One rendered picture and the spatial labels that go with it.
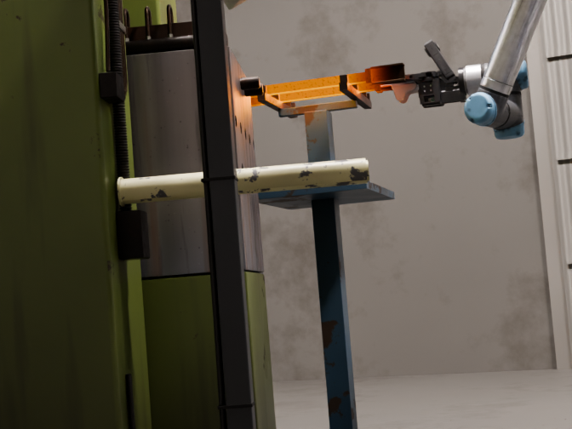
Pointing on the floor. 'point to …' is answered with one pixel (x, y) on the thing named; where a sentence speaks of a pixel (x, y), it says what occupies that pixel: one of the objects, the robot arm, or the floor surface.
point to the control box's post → (225, 214)
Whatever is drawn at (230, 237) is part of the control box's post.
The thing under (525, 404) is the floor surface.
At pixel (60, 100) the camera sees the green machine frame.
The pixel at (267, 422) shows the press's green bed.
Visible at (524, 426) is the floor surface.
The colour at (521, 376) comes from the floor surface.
